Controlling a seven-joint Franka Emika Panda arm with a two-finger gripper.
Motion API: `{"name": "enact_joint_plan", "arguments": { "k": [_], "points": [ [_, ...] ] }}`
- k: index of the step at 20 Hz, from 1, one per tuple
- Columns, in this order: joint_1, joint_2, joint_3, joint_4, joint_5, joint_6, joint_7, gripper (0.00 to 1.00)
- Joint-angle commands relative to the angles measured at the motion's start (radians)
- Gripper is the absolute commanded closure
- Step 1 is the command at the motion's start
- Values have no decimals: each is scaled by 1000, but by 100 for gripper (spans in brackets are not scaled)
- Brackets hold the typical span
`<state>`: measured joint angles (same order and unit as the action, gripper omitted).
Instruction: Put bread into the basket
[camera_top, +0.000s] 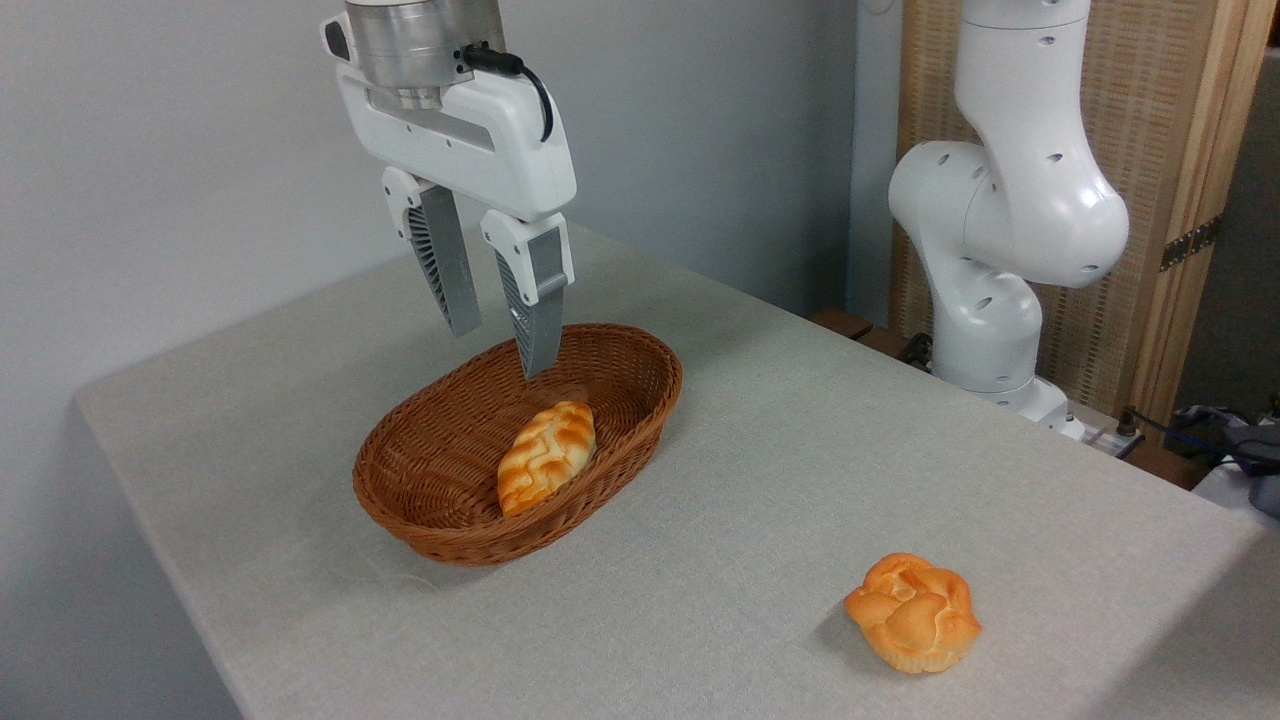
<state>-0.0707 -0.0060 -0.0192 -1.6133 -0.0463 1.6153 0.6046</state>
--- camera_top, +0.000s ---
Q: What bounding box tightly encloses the dark metal screen hinge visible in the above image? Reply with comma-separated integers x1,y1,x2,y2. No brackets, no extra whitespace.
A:
1160,215,1223,273

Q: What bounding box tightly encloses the brown oval wicker basket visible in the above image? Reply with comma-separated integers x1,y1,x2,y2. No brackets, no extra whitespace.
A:
352,322,684,568

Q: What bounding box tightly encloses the woven wood-framed folding screen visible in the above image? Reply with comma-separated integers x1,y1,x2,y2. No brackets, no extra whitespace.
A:
890,0,1280,431

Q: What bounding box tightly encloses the round knotted bread bun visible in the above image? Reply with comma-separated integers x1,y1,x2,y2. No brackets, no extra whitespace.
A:
843,552,983,675

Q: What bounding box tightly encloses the dark blue-grey cloth bundle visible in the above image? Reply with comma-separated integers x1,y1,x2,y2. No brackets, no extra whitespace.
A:
1165,403,1280,519

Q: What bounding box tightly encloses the oblong braided bread loaf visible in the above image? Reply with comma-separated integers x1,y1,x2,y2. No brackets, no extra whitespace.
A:
497,400,598,518

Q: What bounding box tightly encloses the grey fabric tablecloth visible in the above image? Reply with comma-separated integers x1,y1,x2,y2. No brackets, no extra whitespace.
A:
75,212,1280,720

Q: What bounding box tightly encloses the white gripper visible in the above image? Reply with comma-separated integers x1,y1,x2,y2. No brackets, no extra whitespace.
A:
320,12,579,381

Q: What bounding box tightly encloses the white box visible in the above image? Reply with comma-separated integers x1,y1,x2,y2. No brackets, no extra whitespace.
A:
1190,458,1280,533

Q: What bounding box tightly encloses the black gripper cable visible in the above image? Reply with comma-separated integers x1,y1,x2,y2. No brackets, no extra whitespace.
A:
462,43,554,143

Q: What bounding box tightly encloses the black power cable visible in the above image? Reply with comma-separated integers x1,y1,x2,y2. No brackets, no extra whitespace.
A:
1118,406,1280,471

